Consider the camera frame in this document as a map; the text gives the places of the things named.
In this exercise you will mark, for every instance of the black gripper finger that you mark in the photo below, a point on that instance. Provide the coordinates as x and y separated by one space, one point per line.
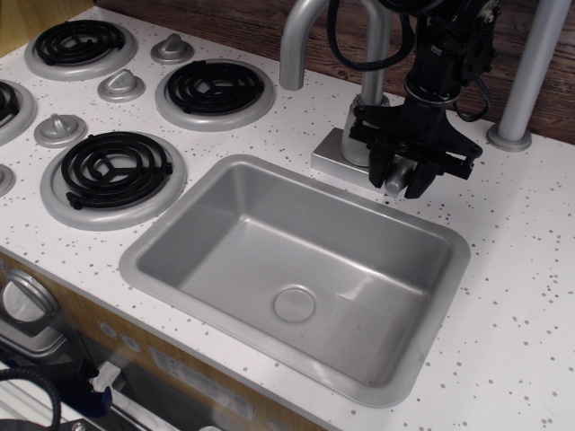
422 176
381 158

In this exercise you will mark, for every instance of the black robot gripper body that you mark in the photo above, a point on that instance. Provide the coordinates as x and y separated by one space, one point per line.
420 130

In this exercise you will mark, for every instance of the silver faucet lever handle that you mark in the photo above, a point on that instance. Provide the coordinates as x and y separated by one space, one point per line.
399 175

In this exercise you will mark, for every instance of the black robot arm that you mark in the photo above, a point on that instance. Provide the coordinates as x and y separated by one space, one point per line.
452 41

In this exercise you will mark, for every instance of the silver toy faucet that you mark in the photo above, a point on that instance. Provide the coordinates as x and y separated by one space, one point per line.
338 155

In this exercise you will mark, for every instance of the grey support pole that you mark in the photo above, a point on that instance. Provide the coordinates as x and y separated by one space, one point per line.
511 134

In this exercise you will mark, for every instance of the grey toy sink basin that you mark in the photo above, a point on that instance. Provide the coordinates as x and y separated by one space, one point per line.
349 293

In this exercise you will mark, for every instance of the back right stove burner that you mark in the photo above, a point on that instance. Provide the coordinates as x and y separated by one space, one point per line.
214 95

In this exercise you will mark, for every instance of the silver stove knob back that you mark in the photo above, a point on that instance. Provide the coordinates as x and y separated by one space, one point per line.
171 51

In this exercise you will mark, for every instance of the silver stove knob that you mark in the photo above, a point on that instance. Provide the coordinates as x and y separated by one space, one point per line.
60 131
171 51
124 86

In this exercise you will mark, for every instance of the silver stove knob middle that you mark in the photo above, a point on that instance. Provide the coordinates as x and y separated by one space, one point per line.
124 86

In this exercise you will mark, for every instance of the front right stove burner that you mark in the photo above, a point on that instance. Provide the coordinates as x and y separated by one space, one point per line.
113 181

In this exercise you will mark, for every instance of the back left stove burner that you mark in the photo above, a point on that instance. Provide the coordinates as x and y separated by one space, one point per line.
80 50

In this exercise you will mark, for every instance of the silver stove knob front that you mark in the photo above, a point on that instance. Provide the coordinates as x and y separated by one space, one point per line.
60 131

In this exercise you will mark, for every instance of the silver oven dial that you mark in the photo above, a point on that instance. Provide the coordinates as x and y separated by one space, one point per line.
26 303

